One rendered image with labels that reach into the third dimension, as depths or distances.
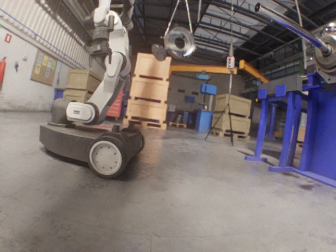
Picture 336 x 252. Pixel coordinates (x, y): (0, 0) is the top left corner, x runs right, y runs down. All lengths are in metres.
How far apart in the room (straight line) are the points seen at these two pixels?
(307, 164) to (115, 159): 1.68
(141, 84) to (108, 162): 4.14
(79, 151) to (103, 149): 0.17
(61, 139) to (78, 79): 4.06
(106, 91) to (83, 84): 3.84
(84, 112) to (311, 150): 1.93
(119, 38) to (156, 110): 3.73
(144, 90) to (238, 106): 3.02
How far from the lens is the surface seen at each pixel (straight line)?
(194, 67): 7.93
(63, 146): 0.98
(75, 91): 4.97
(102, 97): 1.04
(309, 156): 1.84
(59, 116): 1.17
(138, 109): 4.73
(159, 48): 1.71
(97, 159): 0.82
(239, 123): 5.64
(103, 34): 0.93
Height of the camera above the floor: 0.32
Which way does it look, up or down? 3 degrees down
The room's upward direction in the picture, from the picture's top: 8 degrees clockwise
